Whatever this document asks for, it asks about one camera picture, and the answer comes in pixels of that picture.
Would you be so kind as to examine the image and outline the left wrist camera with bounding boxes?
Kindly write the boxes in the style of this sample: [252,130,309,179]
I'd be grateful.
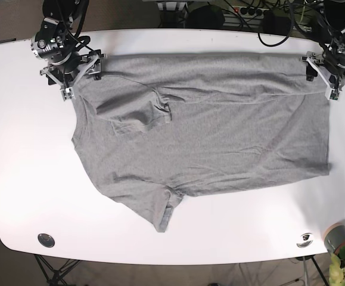
[330,92,339,101]

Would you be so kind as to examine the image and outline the white power strip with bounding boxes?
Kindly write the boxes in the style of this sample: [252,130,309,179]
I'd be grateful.
[233,6,266,18]

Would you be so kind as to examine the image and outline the tangled black cables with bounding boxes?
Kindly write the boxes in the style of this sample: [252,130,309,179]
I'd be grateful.
[160,0,345,48]

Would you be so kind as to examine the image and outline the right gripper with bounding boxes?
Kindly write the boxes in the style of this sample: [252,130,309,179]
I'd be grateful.
[30,17,105,92]

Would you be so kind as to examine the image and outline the left table grommet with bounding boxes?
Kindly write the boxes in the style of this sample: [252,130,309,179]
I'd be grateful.
[38,233,55,248]

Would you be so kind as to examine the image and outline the black folding stand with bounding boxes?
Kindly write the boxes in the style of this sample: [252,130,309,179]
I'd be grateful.
[34,254,82,286]

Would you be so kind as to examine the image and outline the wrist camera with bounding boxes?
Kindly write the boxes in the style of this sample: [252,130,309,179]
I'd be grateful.
[60,88,74,101]
[330,92,339,101]

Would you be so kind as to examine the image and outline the grey T-shirt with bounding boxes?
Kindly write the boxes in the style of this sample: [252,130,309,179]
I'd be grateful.
[72,54,330,232]

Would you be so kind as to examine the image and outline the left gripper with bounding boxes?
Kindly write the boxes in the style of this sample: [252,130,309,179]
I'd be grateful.
[300,32,345,95]

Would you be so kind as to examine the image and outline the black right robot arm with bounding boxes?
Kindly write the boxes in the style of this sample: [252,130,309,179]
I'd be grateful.
[30,1,104,100]

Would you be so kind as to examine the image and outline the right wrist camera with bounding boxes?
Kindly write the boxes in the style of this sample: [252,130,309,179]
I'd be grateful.
[60,88,74,101]

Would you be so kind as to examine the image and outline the grey plant pot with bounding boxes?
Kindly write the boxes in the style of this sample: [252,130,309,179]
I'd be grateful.
[322,223,345,255]

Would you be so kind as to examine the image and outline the table grommet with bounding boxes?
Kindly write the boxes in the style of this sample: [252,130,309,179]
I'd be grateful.
[38,233,55,248]
[296,233,314,248]

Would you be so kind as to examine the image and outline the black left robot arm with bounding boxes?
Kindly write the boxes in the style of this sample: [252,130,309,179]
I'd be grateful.
[300,1,345,100]

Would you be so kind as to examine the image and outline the right table grommet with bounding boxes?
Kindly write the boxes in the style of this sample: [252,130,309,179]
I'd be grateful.
[296,233,314,248]

